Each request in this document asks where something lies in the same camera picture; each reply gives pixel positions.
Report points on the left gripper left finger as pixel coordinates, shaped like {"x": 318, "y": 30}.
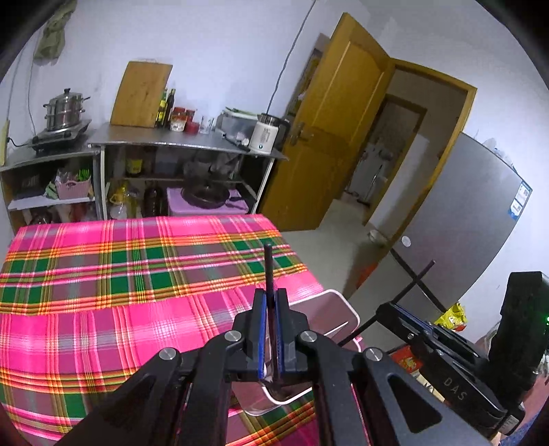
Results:
{"x": 180, "y": 398}

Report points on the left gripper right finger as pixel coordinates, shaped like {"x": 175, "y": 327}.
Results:
{"x": 362, "y": 398}

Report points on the long black chopstick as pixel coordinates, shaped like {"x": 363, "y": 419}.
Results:
{"x": 271, "y": 311}

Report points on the steel kitchen counter table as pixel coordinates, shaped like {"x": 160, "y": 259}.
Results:
{"x": 172, "y": 159}

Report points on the pink plaid tablecloth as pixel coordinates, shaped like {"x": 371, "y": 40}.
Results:
{"x": 84, "y": 305}

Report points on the silver refrigerator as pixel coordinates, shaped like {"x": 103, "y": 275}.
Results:
{"x": 458, "y": 230}

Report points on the low steel shelf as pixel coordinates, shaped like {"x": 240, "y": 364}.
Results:
{"x": 53, "y": 186}

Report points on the white electric kettle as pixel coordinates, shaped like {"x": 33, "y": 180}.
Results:
{"x": 264, "y": 135}

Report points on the clear plastic container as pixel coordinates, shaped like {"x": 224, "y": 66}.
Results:
{"x": 236, "y": 124}

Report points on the red lidded jar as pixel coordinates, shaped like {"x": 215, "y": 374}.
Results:
{"x": 179, "y": 118}

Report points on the induction cooktop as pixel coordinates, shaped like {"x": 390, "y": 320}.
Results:
{"x": 59, "y": 139}

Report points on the wooden cutting board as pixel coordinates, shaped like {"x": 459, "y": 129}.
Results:
{"x": 139, "y": 94}

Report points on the dark oil bottle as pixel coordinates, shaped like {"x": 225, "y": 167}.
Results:
{"x": 169, "y": 107}

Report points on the yellow wooden door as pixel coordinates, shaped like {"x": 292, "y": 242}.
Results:
{"x": 330, "y": 127}

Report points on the steel steamer pot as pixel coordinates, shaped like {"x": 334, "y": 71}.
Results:
{"x": 64, "y": 110}

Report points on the green hanging cloth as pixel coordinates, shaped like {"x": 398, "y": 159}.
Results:
{"x": 52, "y": 41}

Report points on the power strip on wall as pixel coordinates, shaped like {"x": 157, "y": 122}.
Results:
{"x": 4, "y": 142}

